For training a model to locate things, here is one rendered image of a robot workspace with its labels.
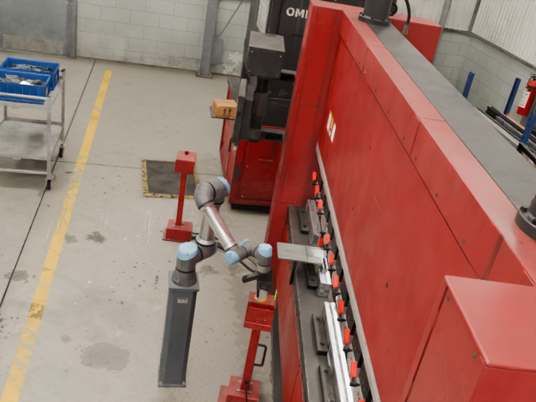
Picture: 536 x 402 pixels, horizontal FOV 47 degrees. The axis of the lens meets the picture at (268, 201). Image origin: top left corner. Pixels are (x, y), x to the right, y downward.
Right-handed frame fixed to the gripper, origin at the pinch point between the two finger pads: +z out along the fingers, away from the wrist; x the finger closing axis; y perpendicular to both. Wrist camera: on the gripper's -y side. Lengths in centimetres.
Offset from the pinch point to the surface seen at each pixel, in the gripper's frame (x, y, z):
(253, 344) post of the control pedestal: 2.4, -0.2, 35.1
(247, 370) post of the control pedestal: 2, -2, 55
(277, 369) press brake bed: 34, 16, 81
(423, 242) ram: -116, 56, -112
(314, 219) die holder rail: 84, 30, -10
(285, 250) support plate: 31.2, 13.1, -15.1
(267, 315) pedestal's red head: -4.8, 6.8, 6.8
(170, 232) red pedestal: 178, -91, 68
